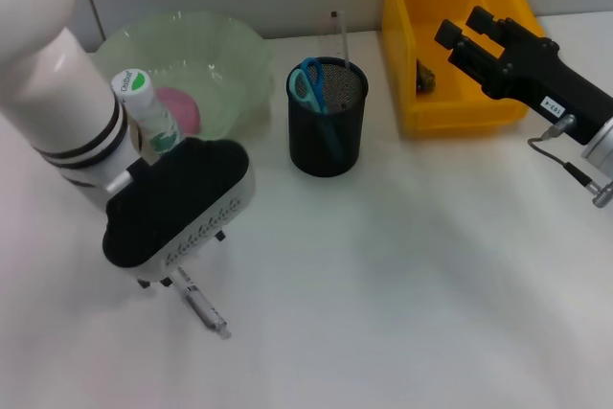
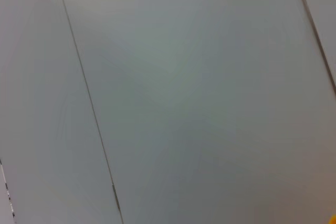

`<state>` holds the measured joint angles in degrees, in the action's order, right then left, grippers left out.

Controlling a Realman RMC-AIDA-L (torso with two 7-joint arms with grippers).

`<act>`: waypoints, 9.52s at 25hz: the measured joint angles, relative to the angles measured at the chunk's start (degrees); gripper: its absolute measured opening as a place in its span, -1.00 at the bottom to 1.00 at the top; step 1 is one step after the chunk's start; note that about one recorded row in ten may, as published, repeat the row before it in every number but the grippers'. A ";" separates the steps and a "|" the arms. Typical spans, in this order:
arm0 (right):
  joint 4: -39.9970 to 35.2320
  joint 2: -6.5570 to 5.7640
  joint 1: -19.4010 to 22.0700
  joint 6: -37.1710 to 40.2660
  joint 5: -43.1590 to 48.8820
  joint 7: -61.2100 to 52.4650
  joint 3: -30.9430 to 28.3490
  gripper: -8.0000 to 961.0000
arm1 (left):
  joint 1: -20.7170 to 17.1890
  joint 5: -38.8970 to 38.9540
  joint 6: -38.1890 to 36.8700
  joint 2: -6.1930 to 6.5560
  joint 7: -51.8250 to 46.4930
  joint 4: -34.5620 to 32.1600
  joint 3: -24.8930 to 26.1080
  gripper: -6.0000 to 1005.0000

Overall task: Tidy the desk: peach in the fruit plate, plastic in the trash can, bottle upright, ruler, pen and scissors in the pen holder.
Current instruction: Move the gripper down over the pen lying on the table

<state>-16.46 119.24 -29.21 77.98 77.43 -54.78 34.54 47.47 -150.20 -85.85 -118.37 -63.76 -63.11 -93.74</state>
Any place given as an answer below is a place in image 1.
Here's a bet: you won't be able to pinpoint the translucent green fruit bowl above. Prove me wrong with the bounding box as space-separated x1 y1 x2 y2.
90 10 276 145

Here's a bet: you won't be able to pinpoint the clear water bottle green label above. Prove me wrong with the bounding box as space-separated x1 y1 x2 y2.
110 68 187 160

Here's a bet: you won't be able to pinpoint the grey white pen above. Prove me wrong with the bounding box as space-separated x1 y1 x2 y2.
171 267 234 339

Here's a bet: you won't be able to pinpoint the blue plastic scissors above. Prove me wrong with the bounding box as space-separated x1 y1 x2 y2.
290 57 346 161

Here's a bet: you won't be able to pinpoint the clear plastic ruler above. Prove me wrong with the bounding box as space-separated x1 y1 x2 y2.
318 10 351 111

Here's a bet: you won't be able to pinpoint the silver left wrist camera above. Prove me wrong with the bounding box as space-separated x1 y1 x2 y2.
101 137 256 284

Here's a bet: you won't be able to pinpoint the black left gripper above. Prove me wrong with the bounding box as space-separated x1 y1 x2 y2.
136 274 173 289

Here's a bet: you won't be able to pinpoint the black mesh cup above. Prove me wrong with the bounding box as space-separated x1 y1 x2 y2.
285 56 370 178

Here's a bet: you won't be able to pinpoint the pink peach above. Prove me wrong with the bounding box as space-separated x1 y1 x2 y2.
155 86 202 137

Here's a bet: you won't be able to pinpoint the grey right gripper cable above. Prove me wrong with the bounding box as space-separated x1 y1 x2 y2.
526 113 613 209

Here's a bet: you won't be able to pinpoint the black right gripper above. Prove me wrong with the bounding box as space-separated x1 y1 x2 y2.
433 5 613 147

